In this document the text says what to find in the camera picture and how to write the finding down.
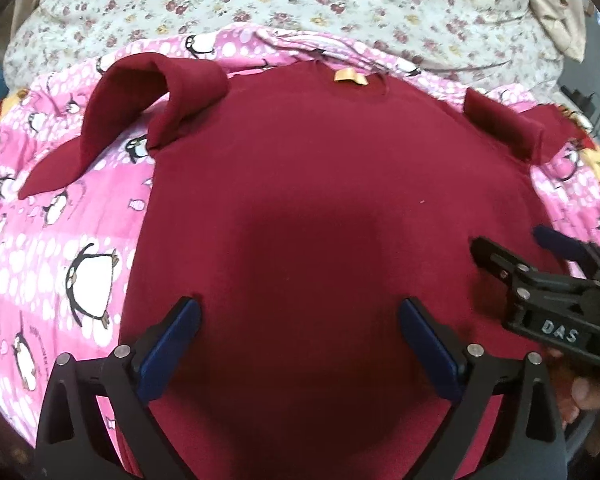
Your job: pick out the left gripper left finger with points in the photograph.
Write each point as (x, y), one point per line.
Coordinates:
(72, 440)

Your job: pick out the dark red sweater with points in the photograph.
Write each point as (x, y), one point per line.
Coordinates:
(301, 211)

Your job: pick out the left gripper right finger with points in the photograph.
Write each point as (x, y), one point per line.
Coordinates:
(526, 441)

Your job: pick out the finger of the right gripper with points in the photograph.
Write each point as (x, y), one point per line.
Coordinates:
(586, 255)
(505, 264)

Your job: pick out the pink penguin blanket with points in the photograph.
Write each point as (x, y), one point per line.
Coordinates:
(66, 255)

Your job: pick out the floral white quilt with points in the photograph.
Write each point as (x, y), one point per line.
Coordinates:
(481, 42)

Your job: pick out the person's right hand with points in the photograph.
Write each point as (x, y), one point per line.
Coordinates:
(574, 392)

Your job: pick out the beige curtain cloth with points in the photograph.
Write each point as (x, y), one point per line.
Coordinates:
(564, 22)

